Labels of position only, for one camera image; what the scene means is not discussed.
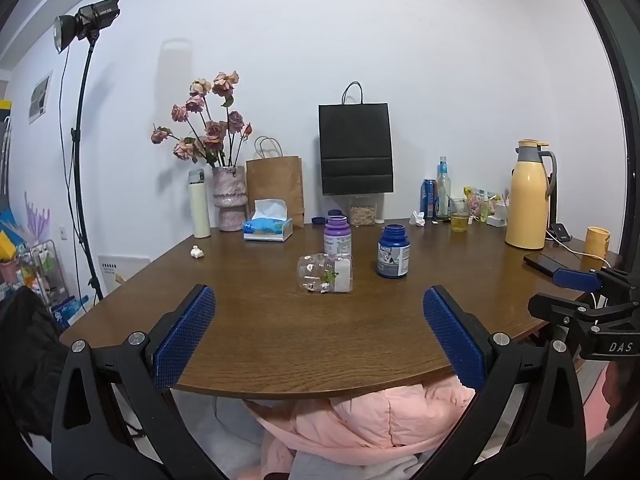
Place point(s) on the yellow mug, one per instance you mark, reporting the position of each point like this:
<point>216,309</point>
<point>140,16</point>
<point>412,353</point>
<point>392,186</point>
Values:
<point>597,242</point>

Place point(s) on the yellow thermos jug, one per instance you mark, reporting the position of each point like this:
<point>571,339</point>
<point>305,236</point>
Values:
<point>527,200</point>

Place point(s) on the clear glass bottle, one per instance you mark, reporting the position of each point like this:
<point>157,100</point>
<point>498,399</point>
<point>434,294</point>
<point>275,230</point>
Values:
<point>443,190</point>

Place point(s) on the dark cloth on chair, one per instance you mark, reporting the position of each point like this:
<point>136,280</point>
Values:
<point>27,355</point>

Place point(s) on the pink ceramic vase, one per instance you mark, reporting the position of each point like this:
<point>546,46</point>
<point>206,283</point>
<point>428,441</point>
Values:
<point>230,197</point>

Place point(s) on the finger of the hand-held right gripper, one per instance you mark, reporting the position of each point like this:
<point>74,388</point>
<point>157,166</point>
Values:
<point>574,278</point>
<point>554,309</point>

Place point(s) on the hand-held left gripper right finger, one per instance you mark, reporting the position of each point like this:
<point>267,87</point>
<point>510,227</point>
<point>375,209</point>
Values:
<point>454,336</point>

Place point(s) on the wall picture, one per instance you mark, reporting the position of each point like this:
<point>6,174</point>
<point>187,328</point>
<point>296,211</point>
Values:
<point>40,97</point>

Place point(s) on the white thermos flask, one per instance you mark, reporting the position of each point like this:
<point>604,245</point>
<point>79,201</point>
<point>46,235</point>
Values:
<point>200,205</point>

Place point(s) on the dried pink roses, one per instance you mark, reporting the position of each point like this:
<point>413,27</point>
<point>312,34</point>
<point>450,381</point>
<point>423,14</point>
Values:
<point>206,125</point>

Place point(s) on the purple supplement bottle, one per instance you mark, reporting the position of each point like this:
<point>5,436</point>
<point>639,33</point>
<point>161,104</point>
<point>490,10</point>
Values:
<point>336,241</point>

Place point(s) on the blue supplement bottle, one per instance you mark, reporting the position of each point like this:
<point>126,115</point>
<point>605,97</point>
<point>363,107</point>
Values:
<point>393,255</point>

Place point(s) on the white board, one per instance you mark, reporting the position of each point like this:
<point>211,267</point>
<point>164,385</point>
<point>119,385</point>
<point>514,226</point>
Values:
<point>122,266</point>

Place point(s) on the colourful snack packets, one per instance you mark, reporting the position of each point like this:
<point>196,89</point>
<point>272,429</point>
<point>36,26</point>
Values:
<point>479,202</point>

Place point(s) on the black studio light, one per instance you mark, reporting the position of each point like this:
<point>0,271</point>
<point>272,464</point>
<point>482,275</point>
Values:
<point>86,19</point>

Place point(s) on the dark blue jar lid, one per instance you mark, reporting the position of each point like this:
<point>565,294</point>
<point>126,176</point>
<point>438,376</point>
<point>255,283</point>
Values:
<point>334,212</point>

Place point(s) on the black light stand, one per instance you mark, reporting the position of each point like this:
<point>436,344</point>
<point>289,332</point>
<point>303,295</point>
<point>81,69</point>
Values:
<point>80,170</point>

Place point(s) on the clear snack container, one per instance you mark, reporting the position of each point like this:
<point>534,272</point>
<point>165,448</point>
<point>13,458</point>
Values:
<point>363,211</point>

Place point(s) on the brown paper bag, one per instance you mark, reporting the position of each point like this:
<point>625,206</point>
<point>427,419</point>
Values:
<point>276,187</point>

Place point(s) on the blue soda can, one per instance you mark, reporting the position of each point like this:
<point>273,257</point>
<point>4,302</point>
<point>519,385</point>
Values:
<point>428,199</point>

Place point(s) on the black power bank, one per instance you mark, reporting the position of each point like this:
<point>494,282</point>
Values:
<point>560,233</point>

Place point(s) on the pink padded jacket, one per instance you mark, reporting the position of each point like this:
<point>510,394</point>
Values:
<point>370,420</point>

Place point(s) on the blue tissue box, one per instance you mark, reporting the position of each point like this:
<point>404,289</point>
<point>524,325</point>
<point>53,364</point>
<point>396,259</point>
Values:
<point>267,229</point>

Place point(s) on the glass of yellow drink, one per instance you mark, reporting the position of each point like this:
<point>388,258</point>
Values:
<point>459,217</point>

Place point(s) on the crumpled white tissue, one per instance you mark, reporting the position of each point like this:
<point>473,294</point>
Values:
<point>417,218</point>

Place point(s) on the black smartphone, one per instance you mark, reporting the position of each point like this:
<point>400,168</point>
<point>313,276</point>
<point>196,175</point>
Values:
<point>546,263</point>

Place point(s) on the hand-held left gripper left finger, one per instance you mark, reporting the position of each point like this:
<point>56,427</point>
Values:
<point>184,336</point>

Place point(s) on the crumpled white paper ball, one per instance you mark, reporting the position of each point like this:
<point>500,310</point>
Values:
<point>197,252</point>

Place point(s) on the black paper bag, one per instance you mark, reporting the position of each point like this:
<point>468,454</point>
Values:
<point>356,150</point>

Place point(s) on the white charger block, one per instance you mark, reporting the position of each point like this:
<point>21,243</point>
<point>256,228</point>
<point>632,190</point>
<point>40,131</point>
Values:
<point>496,219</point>

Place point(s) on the clear jar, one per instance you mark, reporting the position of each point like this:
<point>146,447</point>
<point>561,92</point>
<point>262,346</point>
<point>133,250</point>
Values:
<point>326,273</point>

